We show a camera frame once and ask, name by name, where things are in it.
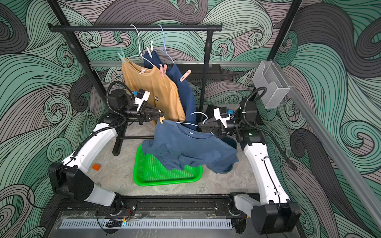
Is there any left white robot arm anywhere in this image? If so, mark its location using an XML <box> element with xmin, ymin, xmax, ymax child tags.
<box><xmin>48</xmin><ymin>81</ymin><xmax>164</xmax><ymax>210</ymax></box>

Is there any dark teal plastic bin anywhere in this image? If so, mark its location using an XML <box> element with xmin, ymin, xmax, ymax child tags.
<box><xmin>222</xmin><ymin>136</ymin><xmax>238</xmax><ymax>149</ymax></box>

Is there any white slotted cable duct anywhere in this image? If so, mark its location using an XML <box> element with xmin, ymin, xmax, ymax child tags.
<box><xmin>58</xmin><ymin>218</ymin><xmax>232</xmax><ymax>230</ymax></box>

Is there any light blue t-shirt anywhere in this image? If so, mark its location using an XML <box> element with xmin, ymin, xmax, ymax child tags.
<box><xmin>142</xmin><ymin>120</ymin><xmax>239</xmax><ymax>174</ymax></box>

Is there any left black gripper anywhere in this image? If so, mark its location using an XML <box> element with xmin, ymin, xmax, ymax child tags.
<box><xmin>121</xmin><ymin>103</ymin><xmax>163</xmax><ymax>128</ymax></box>

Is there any black clothes rack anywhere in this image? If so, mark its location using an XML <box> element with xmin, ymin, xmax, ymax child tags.
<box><xmin>47</xmin><ymin>23</ymin><xmax>223</xmax><ymax>157</ymax></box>

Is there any green plastic basket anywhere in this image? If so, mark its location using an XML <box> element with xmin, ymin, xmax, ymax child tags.
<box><xmin>133</xmin><ymin>145</ymin><xmax>203</xmax><ymax>186</ymax></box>

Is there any tan yellow t-shirt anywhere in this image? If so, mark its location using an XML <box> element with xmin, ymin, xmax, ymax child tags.
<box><xmin>122</xmin><ymin>59</ymin><xmax>186</xmax><ymax>122</ymax></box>

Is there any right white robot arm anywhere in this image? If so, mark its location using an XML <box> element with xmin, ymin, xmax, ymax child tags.
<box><xmin>198</xmin><ymin>87</ymin><xmax>301</xmax><ymax>238</ymax></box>

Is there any black case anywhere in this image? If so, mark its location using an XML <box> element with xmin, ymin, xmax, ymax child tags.
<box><xmin>205</xmin><ymin>105</ymin><xmax>220</xmax><ymax>124</ymax></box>

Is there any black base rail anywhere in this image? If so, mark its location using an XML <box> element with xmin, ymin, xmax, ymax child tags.
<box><xmin>58</xmin><ymin>192</ymin><xmax>246</xmax><ymax>217</ymax></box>

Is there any pink white clothespin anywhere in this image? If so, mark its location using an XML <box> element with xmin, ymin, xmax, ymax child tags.
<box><xmin>180</xmin><ymin>69</ymin><xmax>191</xmax><ymax>82</ymax></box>

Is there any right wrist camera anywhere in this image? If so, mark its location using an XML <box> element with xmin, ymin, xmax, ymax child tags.
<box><xmin>213</xmin><ymin>107</ymin><xmax>234</xmax><ymax>128</ymax></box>

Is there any orange small cube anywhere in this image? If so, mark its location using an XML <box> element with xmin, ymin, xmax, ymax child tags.
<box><xmin>92</xmin><ymin>164</ymin><xmax>101</xmax><ymax>171</ymax></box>

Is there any clear mesh wall holder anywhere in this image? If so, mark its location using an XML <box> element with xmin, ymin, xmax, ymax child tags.
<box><xmin>252</xmin><ymin>60</ymin><xmax>290</xmax><ymax>109</ymax></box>

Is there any green clothespin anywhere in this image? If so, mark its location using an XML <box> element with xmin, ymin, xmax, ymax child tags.
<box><xmin>117</xmin><ymin>47</ymin><xmax>126</xmax><ymax>63</ymax></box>

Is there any light blue wire hanger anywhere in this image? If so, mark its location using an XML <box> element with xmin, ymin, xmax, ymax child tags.
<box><xmin>177</xmin><ymin>111</ymin><xmax>208</xmax><ymax>130</ymax></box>

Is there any white wire hanger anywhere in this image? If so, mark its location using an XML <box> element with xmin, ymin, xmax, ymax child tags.
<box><xmin>130</xmin><ymin>24</ymin><xmax>154</xmax><ymax>66</ymax></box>

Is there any dark navy t-shirt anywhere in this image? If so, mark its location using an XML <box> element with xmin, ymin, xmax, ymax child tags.
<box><xmin>144</xmin><ymin>51</ymin><xmax>196</xmax><ymax>121</ymax></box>

